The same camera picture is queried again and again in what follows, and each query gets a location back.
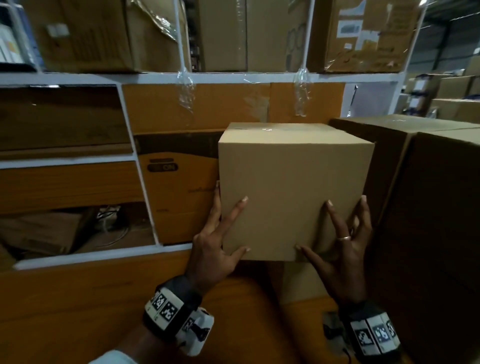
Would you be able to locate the squarish taped cardboard box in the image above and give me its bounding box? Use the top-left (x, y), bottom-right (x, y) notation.
top-left (218, 122), bottom-right (376, 263)

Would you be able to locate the person's left forearm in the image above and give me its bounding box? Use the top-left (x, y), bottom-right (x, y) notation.
top-left (116, 324), bottom-right (173, 364)

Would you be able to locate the person's white sleeve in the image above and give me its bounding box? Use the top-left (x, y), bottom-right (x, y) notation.
top-left (88, 350), bottom-right (138, 364)

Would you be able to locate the person's left hand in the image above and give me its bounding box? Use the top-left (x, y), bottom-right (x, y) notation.
top-left (184, 181), bottom-right (251, 297)

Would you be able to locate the wooden shelf unit white frame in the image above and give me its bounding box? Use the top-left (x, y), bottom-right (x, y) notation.
top-left (0, 0), bottom-right (428, 271)

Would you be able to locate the large cardboard box dark band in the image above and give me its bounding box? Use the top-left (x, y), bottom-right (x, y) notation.
top-left (134, 129), bottom-right (226, 245)

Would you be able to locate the wrist tracker band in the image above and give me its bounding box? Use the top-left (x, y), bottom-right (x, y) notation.
top-left (142, 275), bottom-right (203, 342)
top-left (339, 299), bottom-right (402, 363)

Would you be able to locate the person's right hand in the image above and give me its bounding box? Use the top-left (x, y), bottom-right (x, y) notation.
top-left (295, 194), bottom-right (373, 307)

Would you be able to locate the pile of distant cardboard boxes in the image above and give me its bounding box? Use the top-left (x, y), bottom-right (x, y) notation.
top-left (393, 56), bottom-right (480, 125)

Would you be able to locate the brown cardboard box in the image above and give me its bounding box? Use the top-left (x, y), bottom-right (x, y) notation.
top-left (22, 0), bottom-right (192, 74)
top-left (196, 0), bottom-right (310, 73)

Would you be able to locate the plastic wrapped cardboard box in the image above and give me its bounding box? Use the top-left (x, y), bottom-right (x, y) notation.
top-left (121, 81), bottom-right (346, 135)

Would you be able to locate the left wrist tracker band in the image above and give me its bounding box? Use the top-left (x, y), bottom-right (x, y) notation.
top-left (142, 275), bottom-right (203, 342)

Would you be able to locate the right wrist tracker band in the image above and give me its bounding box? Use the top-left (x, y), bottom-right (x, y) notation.
top-left (339, 299), bottom-right (402, 363)

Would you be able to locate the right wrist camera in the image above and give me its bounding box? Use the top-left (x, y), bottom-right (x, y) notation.
top-left (322, 311), bottom-right (348, 355)

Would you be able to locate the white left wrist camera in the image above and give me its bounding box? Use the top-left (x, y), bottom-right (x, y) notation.
top-left (176, 307), bottom-right (215, 357)

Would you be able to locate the tangle of cables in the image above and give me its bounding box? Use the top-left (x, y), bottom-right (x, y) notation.
top-left (95, 204), bottom-right (130, 248)

